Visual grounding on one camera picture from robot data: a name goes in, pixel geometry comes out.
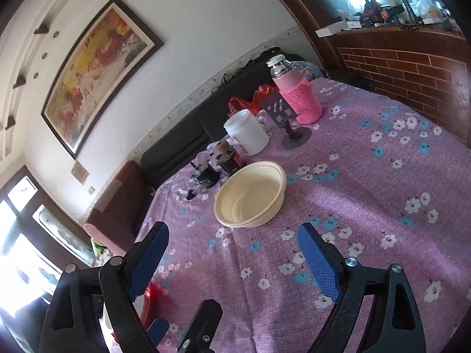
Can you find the small black charger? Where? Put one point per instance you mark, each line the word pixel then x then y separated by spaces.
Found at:
pixel 190 194

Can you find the clutter of tools on counter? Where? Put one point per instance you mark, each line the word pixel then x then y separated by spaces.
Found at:
pixel 382 11

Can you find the black power adapter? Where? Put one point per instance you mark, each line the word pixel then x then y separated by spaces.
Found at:
pixel 206 175

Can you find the green pillow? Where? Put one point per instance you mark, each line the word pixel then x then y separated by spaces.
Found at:
pixel 97 248

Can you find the framed wall painting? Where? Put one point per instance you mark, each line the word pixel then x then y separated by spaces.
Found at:
pixel 99 70

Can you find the pink knitted thermos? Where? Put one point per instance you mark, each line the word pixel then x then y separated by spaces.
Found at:
pixel 300 95

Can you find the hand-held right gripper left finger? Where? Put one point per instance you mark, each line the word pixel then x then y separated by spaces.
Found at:
pixel 147 261

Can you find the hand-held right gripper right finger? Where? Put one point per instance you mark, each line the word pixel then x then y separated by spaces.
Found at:
pixel 320 264

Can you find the dark framed glass door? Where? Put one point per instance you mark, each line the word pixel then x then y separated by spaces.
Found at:
pixel 25 220

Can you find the wooden brick-pattern counter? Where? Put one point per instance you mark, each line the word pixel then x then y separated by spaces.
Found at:
pixel 404 66

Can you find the purple floral tablecloth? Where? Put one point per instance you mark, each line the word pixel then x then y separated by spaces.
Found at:
pixel 349 191

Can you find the cream plastic bowl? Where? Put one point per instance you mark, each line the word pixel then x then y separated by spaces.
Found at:
pixel 250 191
pixel 263 222

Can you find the small white box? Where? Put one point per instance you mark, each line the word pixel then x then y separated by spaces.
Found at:
pixel 354 24

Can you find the red plastic bag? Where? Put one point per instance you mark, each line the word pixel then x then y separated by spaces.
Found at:
pixel 266 95
pixel 239 106

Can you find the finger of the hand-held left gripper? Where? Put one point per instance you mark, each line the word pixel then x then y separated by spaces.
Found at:
pixel 202 323
pixel 159 328

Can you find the grey phone stand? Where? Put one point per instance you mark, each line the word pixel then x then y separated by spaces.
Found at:
pixel 276 108

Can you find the blue printed cushion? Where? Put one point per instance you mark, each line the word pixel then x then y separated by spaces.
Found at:
pixel 309 69

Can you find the clear glass jar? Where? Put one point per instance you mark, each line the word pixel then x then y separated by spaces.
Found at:
pixel 204 158

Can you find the dark jar with cork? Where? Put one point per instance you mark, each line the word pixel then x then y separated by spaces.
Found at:
pixel 230 160

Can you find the large red glass plate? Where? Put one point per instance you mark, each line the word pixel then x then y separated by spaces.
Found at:
pixel 151 296

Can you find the brown fabric armchair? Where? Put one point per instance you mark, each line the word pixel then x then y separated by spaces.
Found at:
pixel 117 209

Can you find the beige wall plate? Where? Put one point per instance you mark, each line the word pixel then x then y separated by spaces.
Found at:
pixel 80 173

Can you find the black leather sofa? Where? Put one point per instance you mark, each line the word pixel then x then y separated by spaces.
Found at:
pixel 173 154

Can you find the white plastic jar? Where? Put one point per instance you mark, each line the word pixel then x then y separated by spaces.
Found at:
pixel 246 132

